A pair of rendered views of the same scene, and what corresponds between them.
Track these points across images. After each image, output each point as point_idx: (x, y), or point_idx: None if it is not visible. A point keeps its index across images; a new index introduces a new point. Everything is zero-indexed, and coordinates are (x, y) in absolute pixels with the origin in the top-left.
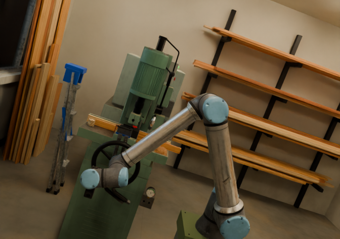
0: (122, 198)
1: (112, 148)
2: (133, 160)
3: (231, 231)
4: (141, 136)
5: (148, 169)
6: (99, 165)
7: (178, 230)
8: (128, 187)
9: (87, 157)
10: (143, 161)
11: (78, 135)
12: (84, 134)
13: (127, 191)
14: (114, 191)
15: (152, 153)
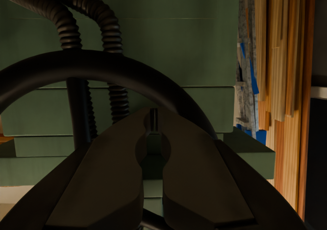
0: None
1: (147, 197)
2: None
3: None
4: None
5: (11, 126)
6: (176, 79)
7: None
8: (50, 37)
9: (225, 94)
10: (39, 147)
11: (268, 152)
12: (252, 162)
13: (45, 20)
14: (56, 18)
15: (24, 181)
